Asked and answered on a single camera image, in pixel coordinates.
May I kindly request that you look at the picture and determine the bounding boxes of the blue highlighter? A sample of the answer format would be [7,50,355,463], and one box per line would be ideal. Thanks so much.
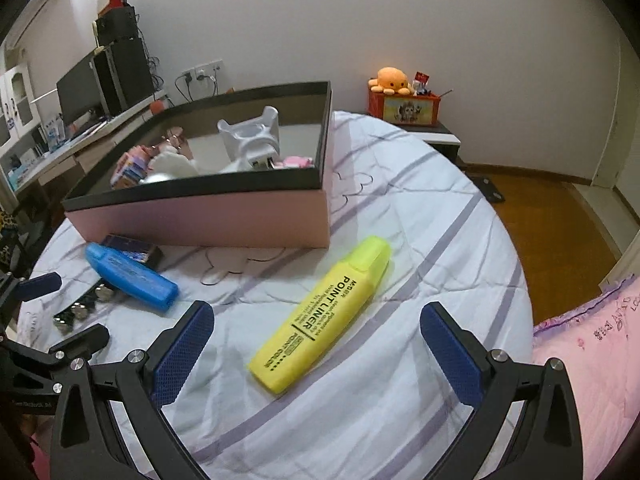
[84,242,179,312]

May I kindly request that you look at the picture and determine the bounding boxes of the orange octopus plush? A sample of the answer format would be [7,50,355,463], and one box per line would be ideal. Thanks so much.
[369,66,413,96]

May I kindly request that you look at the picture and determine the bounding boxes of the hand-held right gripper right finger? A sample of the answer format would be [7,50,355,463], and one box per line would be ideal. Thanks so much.
[419,301,586,480]

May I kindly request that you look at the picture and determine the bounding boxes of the pink box with black rim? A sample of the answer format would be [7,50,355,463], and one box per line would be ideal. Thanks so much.
[61,80,335,250]

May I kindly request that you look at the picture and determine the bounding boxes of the black power cables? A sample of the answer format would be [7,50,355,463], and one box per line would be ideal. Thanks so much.
[174,72,221,103]

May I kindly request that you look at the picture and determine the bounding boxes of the black box on tower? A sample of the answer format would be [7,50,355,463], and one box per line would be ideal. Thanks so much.
[94,6,138,46]

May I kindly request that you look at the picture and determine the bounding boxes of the button battery strip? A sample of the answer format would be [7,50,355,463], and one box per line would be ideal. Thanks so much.
[52,282,126,331]

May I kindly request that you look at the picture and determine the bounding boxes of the white desk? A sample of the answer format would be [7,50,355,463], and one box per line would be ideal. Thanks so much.
[0,90,168,201]

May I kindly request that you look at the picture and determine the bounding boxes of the black computer tower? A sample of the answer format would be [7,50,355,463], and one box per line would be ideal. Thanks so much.
[92,35,155,118]

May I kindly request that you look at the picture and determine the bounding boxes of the white glass door cabinet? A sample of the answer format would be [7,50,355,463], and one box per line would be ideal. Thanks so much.
[0,60,38,141]

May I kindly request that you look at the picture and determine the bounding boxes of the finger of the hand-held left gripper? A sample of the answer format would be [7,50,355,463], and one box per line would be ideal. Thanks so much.
[0,272,63,307]
[46,324,111,366]

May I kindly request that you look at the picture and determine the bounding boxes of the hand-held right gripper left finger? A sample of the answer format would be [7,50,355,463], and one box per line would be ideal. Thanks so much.
[49,300,216,480]

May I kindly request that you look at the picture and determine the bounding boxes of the black and white low bench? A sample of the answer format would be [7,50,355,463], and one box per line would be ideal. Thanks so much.
[365,110,468,171]

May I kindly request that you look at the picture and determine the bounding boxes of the white eared charger plug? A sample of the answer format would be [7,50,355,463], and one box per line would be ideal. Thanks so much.
[217,106,281,168]

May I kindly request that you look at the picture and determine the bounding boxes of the yellow highlighter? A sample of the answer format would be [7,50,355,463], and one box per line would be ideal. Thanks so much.
[248,236,392,395]

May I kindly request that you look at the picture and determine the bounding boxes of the chair with leopard cloth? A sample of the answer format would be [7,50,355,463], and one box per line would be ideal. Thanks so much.
[0,210,21,243]

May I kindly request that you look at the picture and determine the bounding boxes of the white wall socket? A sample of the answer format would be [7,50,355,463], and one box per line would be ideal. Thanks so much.
[181,60,223,83]

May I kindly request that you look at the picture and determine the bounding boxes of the black bathroom scale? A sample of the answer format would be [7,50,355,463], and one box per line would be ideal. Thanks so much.
[467,172,503,203]

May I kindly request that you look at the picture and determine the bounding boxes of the pink printed blanket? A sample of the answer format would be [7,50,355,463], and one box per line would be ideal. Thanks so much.
[532,275,640,480]

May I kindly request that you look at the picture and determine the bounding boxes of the dark card case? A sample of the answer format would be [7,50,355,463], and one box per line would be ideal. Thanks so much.
[102,234,163,266]

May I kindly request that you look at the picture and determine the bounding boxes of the white pink block cat toy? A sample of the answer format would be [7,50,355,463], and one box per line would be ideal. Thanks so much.
[111,142,201,190]

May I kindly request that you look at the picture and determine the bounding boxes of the black computer monitor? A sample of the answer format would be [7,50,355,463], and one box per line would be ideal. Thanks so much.
[56,52,108,128]

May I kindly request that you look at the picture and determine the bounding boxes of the red printed storage box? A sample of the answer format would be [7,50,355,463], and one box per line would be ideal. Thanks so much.
[367,85,442,126]

